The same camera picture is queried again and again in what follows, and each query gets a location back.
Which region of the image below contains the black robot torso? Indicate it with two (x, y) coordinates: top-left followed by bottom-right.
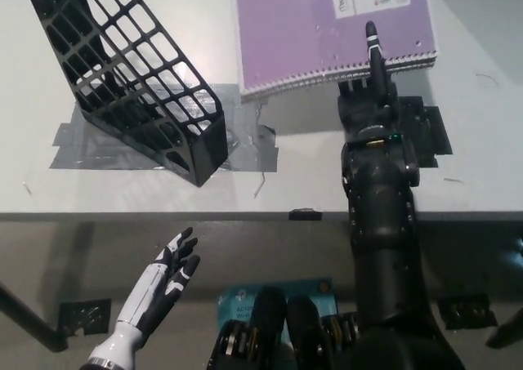
(206, 286), (363, 370)

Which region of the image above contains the grey duct tape patch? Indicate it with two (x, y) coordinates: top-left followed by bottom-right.
(48, 82), (279, 172)

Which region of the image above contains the small black tape piece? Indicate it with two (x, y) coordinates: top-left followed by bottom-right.
(288, 207), (323, 222)

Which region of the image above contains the black desk leg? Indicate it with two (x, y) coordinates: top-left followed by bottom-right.
(0, 279), (69, 354)
(485, 314), (523, 349)

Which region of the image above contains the black mesh file shelf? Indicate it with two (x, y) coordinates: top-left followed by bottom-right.
(20, 0), (228, 189)

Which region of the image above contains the purple spiral notebook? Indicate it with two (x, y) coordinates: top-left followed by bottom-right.
(235, 0), (439, 105)

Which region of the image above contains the robot right hand black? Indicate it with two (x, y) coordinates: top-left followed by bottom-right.
(337, 20), (405, 143)

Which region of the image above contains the black tape square patch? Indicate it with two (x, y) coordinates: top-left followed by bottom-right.
(398, 96), (454, 169)

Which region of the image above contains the black floor tape mark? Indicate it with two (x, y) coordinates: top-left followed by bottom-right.
(436, 294), (498, 331)
(57, 298), (112, 337)

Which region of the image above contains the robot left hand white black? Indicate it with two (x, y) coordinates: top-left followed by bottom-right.
(115, 226), (201, 341)

